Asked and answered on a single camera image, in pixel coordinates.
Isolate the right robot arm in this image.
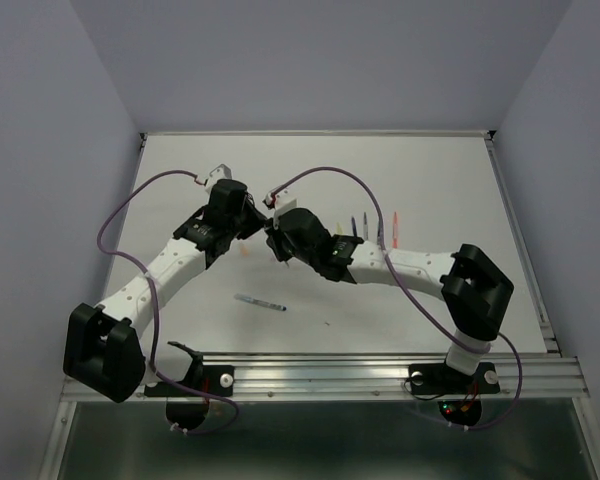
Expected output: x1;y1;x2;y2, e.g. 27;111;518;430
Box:
264;208;514;390

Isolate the green gel pen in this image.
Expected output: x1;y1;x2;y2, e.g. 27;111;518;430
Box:
376;220;384;244

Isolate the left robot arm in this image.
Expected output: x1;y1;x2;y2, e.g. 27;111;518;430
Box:
63;179;266;403

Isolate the orange highlighter pen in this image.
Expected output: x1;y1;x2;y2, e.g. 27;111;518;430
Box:
391;211;399;249

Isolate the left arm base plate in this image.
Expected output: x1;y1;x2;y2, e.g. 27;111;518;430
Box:
144;341;240;437

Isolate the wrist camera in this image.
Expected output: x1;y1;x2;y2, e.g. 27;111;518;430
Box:
204;164;232;194
263;188;297;228

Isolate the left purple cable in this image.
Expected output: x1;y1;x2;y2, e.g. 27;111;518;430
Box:
97;170;240;435

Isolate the purple pen white label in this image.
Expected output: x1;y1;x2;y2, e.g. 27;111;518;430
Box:
362;212;369;241

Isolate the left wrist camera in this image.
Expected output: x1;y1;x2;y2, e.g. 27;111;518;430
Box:
204;164;232;194

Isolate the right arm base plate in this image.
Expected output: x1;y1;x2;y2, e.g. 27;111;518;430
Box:
403;362;501;427

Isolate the aluminium rail frame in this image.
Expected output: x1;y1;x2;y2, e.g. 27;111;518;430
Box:
44;132;600;479

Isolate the blue clear pen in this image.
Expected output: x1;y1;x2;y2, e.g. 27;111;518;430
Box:
234;294;287;312

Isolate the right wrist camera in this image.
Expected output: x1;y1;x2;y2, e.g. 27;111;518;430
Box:
263;188;297;228

